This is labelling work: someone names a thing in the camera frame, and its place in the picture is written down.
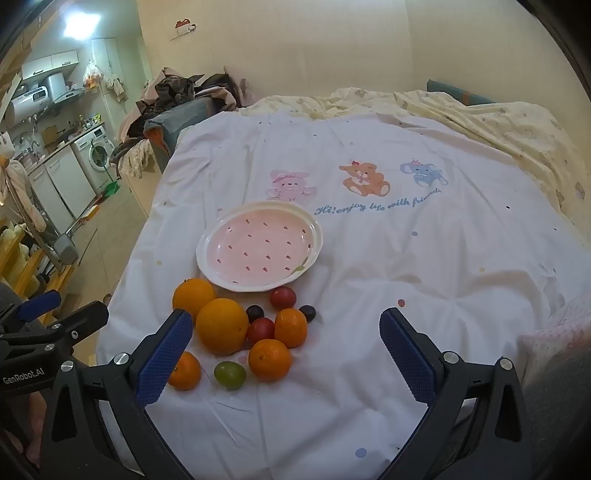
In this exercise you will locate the small red plum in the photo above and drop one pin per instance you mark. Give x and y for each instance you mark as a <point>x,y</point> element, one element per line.
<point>282,297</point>
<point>262,330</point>

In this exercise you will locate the yellow wooden shelf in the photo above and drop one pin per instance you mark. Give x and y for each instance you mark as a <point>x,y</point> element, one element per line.
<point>27,272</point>

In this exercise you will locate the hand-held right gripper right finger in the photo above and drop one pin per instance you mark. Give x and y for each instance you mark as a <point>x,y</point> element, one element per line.
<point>408,357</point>

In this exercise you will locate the white animal print blanket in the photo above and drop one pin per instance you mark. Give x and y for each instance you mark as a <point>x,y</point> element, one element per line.
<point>369,258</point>

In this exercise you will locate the white wall cabinets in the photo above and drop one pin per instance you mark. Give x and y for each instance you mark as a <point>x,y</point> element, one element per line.
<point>48,64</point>

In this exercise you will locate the pink blanket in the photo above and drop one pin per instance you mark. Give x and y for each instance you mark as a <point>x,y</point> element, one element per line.
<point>554,323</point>

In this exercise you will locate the large orange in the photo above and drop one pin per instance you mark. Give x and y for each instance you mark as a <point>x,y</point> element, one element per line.
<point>222,326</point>
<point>191,295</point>

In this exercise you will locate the pink strawberry print plate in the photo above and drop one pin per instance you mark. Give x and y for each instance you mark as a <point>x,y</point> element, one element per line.
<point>258,247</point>

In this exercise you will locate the person's left hand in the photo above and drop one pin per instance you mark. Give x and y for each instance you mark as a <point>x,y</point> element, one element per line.
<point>34,415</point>

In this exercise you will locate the red house wall sticker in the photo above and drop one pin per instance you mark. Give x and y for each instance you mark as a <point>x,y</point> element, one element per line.
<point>182,27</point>

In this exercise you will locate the floral cloth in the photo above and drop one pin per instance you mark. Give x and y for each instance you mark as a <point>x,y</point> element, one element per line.
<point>136,159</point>

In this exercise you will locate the silver range hood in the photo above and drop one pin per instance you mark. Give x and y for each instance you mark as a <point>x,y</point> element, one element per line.
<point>55,87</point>

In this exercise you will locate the green dustpan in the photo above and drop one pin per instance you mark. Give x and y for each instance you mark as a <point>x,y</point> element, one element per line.
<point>111,188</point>

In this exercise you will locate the teal pillow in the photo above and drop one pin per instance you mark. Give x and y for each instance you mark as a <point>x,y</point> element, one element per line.
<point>455,90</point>

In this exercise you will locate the white floor cabinet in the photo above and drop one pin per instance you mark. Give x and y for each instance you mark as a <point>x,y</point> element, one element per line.
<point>62,180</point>

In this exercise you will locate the ceiling light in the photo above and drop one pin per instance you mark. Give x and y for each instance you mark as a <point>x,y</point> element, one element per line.
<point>82,23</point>

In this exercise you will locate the orange plastic bag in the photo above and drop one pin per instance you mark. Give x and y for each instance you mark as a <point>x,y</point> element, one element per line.
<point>92,76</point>

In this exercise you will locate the white washing machine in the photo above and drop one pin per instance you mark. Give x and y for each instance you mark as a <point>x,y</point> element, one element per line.
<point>94,154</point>

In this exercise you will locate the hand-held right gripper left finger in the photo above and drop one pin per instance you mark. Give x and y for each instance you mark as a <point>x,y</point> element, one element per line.
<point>165,357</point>

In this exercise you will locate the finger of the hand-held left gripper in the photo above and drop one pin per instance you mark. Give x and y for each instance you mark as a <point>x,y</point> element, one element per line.
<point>81,318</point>
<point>39,305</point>

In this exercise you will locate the yellow printed quilt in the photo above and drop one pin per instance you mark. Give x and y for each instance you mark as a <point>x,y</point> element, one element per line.
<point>508,124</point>

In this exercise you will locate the grey and orange cushion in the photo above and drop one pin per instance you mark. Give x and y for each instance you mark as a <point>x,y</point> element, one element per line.
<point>178,117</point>

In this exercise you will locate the pile of dark clothes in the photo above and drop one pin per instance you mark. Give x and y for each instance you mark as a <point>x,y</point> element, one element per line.
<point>178,90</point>

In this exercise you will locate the grey cloth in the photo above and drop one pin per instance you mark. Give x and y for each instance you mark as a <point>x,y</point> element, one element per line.
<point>561,415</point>

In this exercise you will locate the small tangerine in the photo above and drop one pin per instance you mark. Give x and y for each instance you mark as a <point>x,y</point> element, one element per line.
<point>291,327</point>
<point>187,371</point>
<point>270,360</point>

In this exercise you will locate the white water heater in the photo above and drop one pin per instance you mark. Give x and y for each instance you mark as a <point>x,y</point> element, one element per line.
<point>28,105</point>

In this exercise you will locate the metal rack with grey pad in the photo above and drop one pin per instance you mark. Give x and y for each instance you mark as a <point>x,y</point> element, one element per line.
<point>66,249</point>

